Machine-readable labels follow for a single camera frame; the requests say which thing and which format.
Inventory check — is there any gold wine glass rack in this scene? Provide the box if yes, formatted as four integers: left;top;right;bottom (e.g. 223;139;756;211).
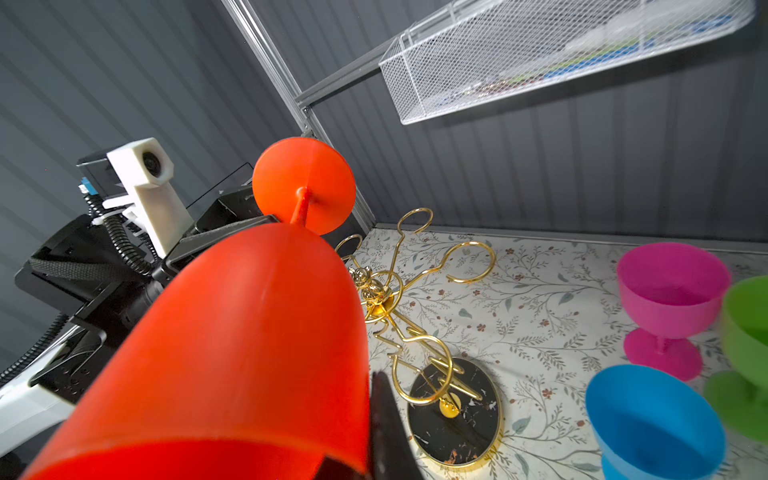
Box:
335;234;504;472

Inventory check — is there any white tube in basket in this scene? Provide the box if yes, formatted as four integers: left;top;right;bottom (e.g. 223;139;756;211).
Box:
564;0;734;52

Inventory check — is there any red wine glass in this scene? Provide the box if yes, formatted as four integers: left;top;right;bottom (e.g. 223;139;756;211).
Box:
25;138;370;479

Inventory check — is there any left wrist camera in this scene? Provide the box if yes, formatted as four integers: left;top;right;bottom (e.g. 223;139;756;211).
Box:
76;137;193;258

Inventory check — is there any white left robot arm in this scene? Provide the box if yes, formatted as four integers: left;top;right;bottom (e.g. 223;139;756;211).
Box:
1;187;276;454

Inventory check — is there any left black corrugated cable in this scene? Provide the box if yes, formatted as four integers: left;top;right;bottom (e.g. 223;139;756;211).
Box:
0;191;157;388

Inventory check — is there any magenta wine glass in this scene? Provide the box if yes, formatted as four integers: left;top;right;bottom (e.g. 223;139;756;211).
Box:
617;242;732;382

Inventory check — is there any blue wine glass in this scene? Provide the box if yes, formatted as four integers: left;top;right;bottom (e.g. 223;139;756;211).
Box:
585;365;727;479

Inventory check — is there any green wine glass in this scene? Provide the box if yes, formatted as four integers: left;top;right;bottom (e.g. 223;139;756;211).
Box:
704;276;767;444

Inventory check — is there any floral table mat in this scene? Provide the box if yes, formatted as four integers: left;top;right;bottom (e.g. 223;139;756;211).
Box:
353;226;768;480

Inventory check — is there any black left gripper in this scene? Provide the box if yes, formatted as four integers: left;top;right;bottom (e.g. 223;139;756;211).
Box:
14;187;276;402

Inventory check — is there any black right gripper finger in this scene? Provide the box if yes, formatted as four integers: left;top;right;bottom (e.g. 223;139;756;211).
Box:
370;371;423;480

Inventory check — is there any white wire mesh basket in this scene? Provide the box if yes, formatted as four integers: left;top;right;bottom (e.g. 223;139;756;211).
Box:
379;0;758;125

